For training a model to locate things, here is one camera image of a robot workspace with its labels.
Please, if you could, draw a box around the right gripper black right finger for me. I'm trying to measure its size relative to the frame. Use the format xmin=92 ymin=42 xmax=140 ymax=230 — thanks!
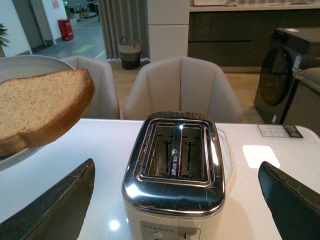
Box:
xmin=258 ymin=161 xmax=320 ymax=240

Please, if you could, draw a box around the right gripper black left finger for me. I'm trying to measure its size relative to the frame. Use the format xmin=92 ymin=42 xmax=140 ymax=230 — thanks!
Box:
xmin=0 ymin=158 xmax=96 ymax=240

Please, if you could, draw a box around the slice of bread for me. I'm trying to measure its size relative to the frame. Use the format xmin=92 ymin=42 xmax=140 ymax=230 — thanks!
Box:
xmin=0 ymin=68 xmax=95 ymax=156

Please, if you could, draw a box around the grey round plate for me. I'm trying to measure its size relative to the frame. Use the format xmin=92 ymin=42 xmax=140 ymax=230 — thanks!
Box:
xmin=0 ymin=55 xmax=75 ymax=171

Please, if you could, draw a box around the label card on table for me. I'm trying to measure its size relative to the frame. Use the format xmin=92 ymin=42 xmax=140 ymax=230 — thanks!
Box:
xmin=257 ymin=124 xmax=303 ymax=138

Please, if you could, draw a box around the black washing machine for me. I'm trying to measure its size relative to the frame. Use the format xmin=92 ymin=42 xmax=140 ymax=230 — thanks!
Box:
xmin=253 ymin=27 xmax=320 ymax=124

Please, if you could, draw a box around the white chrome toaster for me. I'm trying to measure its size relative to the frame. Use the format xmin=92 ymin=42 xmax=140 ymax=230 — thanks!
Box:
xmin=121 ymin=112 xmax=226 ymax=240

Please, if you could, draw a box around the beige chair left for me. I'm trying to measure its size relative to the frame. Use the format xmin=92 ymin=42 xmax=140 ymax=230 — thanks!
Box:
xmin=63 ymin=56 xmax=120 ymax=120

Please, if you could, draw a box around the beige chair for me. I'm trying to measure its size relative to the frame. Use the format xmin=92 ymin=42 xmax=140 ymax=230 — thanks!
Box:
xmin=123 ymin=56 xmax=243 ymax=124
xmin=63 ymin=56 xmax=120 ymax=120

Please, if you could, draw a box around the beige chair right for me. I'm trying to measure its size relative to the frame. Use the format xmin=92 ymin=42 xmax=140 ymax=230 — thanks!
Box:
xmin=123 ymin=56 xmax=243 ymax=124

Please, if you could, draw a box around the dark kitchen counter cabinet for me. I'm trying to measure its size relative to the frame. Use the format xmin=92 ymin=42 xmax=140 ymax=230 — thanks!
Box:
xmin=187 ymin=5 xmax=320 ymax=73

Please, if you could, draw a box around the woven laundry basket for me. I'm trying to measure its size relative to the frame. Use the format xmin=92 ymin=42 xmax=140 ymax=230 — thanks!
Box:
xmin=118 ymin=36 xmax=142 ymax=70

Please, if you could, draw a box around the green potted plant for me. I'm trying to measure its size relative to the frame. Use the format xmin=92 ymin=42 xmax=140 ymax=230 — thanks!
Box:
xmin=0 ymin=23 xmax=10 ymax=58

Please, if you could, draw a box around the red bin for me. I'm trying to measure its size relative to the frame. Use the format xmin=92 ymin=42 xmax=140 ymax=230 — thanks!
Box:
xmin=58 ymin=18 xmax=74 ymax=41

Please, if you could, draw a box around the grey curtain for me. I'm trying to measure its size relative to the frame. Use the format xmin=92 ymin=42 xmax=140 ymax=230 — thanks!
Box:
xmin=97 ymin=0 xmax=150 ymax=60

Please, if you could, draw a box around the white pillar cabinet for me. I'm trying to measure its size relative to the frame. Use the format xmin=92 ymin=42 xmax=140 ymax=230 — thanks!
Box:
xmin=147 ymin=0 xmax=190 ymax=62

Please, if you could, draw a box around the white microwave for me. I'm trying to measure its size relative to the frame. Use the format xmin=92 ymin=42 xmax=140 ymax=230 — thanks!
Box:
xmin=193 ymin=0 xmax=228 ymax=7

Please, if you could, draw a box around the white toaster cable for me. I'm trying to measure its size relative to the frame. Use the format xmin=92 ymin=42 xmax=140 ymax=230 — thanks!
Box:
xmin=215 ymin=127 xmax=236 ymax=191

